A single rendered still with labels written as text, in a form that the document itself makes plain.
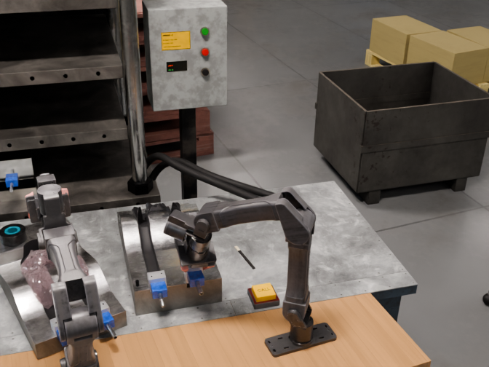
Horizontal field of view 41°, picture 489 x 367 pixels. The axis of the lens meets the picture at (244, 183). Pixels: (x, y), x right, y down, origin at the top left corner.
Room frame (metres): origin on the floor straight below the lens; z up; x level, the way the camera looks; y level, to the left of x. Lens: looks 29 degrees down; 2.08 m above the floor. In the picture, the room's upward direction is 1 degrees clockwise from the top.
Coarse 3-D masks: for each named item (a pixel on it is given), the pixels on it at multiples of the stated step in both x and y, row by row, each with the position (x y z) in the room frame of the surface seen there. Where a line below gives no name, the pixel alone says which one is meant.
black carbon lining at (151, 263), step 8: (136, 208) 1.85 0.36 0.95; (152, 208) 1.86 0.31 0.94; (160, 208) 1.86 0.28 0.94; (168, 208) 1.85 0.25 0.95; (176, 208) 1.87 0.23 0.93; (136, 216) 1.81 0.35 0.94; (144, 216) 1.89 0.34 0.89; (144, 224) 1.86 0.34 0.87; (144, 232) 1.76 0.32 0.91; (144, 240) 1.74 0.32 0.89; (152, 240) 1.73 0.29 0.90; (176, 240) 1.75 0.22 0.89; (144, 248) 1.71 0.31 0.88; (152, 248) 1.71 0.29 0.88; (176, 248) 1.71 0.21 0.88; (144, 256) 1.66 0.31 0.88; (152, 256) 1.67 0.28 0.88; (152, 264) 1.63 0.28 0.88
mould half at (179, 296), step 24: (120, 216) 1.82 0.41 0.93; (168, 216) 1.83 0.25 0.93; (168, 240) 1.74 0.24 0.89; (144, 264) 1.62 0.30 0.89; (168, 264) 1.62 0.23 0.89; (216, 264) 1.62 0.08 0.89; (144, 288) 1.50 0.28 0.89; (168, 288) 1.51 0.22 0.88; (192, 288) 1.53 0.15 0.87; (216, 288) 1.55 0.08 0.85; (144, 312) 1.49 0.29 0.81
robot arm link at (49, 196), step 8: (48, 184) 1.38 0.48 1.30; (56, 184) 1.38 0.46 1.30; (40, 192) 1.34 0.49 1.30; (48, 192) 1.34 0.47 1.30; (56, 192) 1.34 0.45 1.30; (40, 200) 1.33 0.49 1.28; (48, 200) 1.31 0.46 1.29; (56, 200) 1.32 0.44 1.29; (40, 208) 1.34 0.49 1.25; (48, 208) 1.31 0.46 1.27; (56, 208) 1.32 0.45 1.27; (48, 216) 1.31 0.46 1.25; (56, 216) 1.32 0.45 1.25; (64, 216) 1.32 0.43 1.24; (48, 224) 1.31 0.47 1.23; (56, 224) 1.32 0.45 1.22; (64, 224) 1.32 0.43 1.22; (72, 224) 1.33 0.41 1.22; (40, 232) 1.29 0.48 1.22; (40, 240) 1.26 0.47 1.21; (40, 248) 1.25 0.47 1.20
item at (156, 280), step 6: (162, 270) 1.55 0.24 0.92; (150, 276) 1.52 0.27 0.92; (156, 276) 1.52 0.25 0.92; (162, 276) 1.52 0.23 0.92; (150, 282) 1.51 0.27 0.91; (156, 282) 1.51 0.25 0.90; (162, 282) 1.51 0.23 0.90; (150, 288) 1.51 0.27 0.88; (156, 288) 1.48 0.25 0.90; (162, 288) 1.48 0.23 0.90; (156, 294) 1.47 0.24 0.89; (162, 294) 1.48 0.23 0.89; (162, 300) 1.44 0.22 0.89; (162, 306) 1.42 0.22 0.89
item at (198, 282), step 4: (188, 268) 1.54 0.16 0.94; (196, 268) 1.54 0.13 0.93; (200, 268) 1.55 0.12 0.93; (184, 272) 1.56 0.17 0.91; (188, 272) 1.53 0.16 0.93; (192, 272) 1.53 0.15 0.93; (196, 272) 1.53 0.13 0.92; (200, 272) 1.53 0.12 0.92; (184, 276) 1.56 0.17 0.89; (188, 276) 1.51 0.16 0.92; (192, 276) 1.51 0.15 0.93; (196, 276) 1.51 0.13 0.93; (200, 276) 1.52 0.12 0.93; (188, 280) 1.51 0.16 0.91; (192, 280) 1.50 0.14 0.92; (196, 280) 1.50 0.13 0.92; (200, 280) 1.50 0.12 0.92; (192, 284) 1.50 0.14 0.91; (196, 284) 1.49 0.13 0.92; (200, 284) 1.50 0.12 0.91; (200, 288) 1.47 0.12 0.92; (200, 292) 1.45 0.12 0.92
